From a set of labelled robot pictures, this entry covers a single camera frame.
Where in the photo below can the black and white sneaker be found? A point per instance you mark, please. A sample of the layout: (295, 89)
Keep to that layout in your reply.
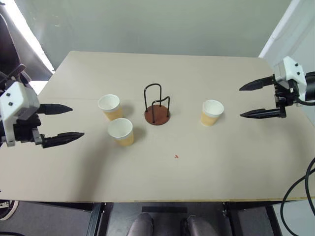
(7, 209)

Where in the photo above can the black table frame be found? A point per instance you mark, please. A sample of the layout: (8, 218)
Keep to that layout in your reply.
(98, 216)

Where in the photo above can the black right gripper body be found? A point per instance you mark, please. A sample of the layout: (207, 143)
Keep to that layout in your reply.
(283, 96)

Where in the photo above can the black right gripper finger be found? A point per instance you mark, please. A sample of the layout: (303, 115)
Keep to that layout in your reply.
(256, 85)
(261, 113)

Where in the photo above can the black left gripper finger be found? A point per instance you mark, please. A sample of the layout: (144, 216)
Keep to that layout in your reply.
(63, 138)
(56, 108)

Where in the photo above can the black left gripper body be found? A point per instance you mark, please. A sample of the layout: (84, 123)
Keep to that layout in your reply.
(23, 130)

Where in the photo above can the dark rounded robot foot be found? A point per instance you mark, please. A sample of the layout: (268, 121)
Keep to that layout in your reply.
(195, 225)
(143, 225)

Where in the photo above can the yellow paper cup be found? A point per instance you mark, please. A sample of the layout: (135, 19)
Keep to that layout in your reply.
(121, 132)
(111, 106)
(211, 115)

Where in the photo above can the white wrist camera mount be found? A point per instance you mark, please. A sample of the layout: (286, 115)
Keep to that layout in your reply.
(17, 105)
(290, 70)

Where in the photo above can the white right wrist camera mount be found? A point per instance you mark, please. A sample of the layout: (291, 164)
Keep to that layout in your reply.
(290, 70)

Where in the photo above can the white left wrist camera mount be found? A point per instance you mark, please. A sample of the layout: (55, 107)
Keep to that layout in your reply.
(17, 105)

